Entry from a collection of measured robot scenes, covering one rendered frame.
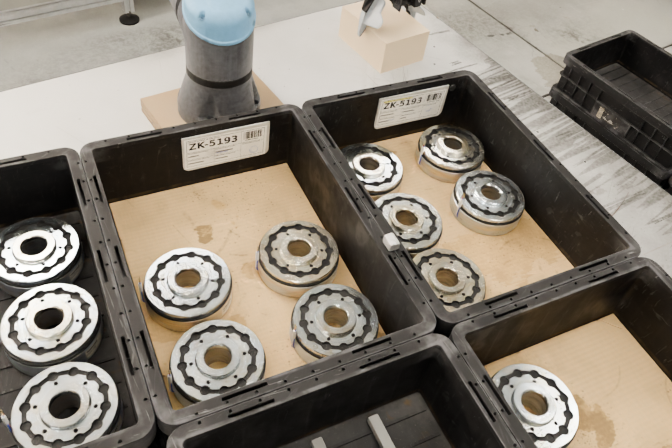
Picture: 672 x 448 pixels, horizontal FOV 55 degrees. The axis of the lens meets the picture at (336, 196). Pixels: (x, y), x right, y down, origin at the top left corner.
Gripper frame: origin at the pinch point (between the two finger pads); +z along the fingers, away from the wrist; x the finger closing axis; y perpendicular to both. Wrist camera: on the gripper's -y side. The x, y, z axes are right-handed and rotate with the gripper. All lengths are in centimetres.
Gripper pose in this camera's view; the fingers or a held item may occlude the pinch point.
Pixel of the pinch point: (383, 27)
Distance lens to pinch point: 147.9
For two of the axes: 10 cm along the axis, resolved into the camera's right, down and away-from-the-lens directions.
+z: -1.2, 6.9, 7.2
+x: 8.2, -3.4, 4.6
